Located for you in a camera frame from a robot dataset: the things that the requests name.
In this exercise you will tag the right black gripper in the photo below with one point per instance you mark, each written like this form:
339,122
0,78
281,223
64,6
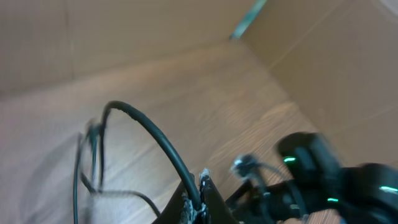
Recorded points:
249,205

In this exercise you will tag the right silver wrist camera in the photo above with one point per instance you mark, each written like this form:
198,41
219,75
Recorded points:
245,167

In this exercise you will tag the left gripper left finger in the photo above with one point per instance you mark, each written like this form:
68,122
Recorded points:
179,209

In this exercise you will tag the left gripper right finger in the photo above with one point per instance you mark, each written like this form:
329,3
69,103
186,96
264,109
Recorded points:
215,210

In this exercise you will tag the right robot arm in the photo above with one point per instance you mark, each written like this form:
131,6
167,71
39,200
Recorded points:
318,182

